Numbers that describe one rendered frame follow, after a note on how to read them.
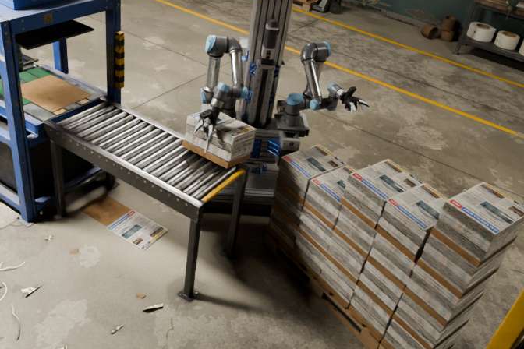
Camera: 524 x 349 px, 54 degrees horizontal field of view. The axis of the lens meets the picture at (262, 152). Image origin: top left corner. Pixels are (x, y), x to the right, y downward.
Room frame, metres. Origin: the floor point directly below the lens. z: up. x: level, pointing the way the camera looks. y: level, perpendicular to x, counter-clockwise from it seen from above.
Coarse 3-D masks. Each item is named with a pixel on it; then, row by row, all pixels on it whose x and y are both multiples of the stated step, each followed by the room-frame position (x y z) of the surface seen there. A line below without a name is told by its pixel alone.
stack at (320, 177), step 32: (288, 160) 2.90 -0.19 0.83; (320, 160) 2.97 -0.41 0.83; (288, 192) 2.85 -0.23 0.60; (320, 192) 2.65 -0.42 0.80; (288, 224) 2.80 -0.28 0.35; (320, 224) 2.60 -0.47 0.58; (352, 224) 2.44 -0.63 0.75; (288, 256) 2.74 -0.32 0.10; (320, 256) 2.55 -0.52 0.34; (352, 256) 2.38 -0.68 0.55; (384, 256) 2.25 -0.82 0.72; (320, 288) 2.49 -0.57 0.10; (352, 288) 2.33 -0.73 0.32; (384, 288) 2.19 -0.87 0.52; (384, 320) 2.13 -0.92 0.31
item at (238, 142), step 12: (216, 132) 2.76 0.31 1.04; (228, 132) 2.76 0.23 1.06; (240, 132) 2.80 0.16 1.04; (252, 132) 2.90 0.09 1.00; (216, 144) 2.74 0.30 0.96; (228, 144) 2.71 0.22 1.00; (240, 144) 2.78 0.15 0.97; (252, 144) 2.91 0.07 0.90; (216, 156) 2.72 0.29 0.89; (228, 156) 2.69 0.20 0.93; (240, 156) 2.79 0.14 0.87
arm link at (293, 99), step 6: (288, 96) 3.46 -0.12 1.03; (294, 96) 3.45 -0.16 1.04; (300, 96) 3.46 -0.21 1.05; (288, 102) 3.42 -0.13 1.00; (294, 102) 3.40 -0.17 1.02; (300, 102) 3.42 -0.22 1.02; (288, 108) 3.41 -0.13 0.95; (294, 108) 3.40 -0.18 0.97; (300, 108) 3.43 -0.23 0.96; (294, 114) 3.40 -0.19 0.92
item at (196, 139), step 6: (198, 114) 2.94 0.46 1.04; (222, 114) 3.06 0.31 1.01; (192, 120) 2.85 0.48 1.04; (198, 120) 2.83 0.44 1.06; (192, 126) 2.84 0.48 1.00; (204, 126) 2.80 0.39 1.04; (186, 132) 2.85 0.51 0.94; (192, 132) 2.83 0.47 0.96; (198, 132) 2.81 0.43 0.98; (204, 132) 2.79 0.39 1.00; (186, 138) 2.84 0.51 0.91; (192, 138) 2.82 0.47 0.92; (198, 138) 2.80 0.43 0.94; (192, 144) 2.81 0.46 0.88; (198, 144) 2.79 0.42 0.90
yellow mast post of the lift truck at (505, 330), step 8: (520, 296) 1.59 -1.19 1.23; (520, 304) 1.58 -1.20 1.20; (512, 312) 1.58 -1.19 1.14; (520, 312) 1.56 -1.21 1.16; (504, 320) 1.59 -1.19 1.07; (512, 320) 1.57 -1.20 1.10; (520, 320) 1.55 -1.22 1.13; (504, 328) 1.58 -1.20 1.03; (512, 328) 1.56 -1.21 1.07; (520, 328) 1.54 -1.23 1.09; (496, 336) 1.58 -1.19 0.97; (504, 336) 1.57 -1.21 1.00; (512, 336) 1.55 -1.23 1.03; (520, 336) 1.54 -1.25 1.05; (488, 344) 1.59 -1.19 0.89; (496, 344) 1.57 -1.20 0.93; (504, 344) 1.55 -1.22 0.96; (512, 344) 1.53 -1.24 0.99
